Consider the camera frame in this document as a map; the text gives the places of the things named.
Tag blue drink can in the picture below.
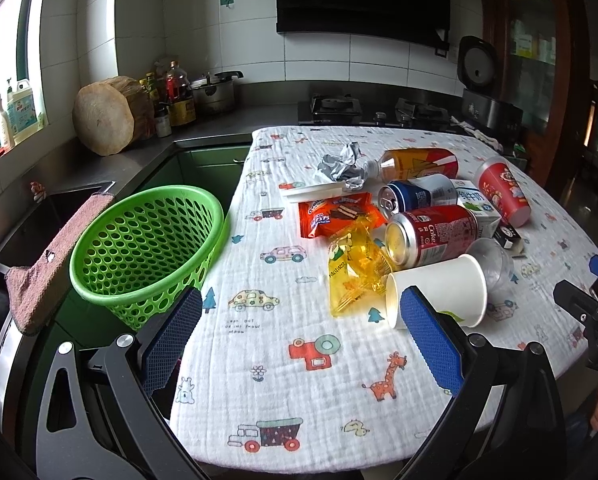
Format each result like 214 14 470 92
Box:
377 174 458 219

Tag green cabinet doors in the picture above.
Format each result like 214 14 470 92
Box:
139 145 250 211

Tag dark soy sauce bottle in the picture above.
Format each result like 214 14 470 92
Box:
165 60 196 127

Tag round wooden chopping block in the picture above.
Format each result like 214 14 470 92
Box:
72 76 155 156

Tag green plastic mesh basket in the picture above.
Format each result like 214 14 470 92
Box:
69 184 224 330

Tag white milk carton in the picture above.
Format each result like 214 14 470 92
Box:
451 179 502 237

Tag pink towel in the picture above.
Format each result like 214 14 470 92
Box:
5 193 114 336

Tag red white scrubber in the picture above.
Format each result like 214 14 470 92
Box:
30 181 46 204

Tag kitchen sink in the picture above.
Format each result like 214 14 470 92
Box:
0 181 115 274

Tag small white jar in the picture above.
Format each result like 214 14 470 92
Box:
154 106 171 139

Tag white detergent jug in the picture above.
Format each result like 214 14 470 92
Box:
6 79 42 144

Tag orange snack packet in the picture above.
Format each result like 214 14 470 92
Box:
298 193 386 238

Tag black gas stove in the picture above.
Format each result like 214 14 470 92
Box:
297 94 452 131

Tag white cartoon print tablecloth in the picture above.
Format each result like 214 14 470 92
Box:
169 124 598 475

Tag steel pressure cooker pot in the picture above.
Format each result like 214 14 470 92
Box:
191 70 244 113

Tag yellow plastic snack bag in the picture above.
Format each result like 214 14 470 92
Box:
327 220 395 318

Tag red cola can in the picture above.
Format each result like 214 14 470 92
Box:
384 205 479 269

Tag white paper cup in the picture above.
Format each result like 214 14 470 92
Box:
385 254 488 330

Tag wooden shelf cabinet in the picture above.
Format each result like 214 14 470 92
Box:
481 0 590 195

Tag red paper cup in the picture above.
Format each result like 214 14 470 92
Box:
474 156 531 229

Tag small black box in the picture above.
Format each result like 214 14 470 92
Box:
493 223 524 257

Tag yellow oil bottle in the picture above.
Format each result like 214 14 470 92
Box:
139 72 160 108

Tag grey paper wrapper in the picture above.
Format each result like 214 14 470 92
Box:
317 142 366 191

